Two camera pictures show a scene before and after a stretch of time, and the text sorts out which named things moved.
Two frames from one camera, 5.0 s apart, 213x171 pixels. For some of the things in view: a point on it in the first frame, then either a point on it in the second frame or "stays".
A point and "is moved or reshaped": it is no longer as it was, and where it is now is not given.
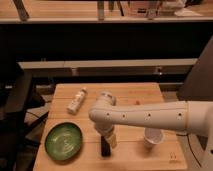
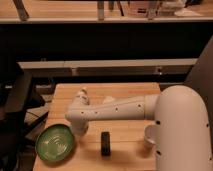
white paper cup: [153, 136] stays
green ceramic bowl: [63, 141] is moved or reshaped
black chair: [18, 149] stays
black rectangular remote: [105, 147] stays
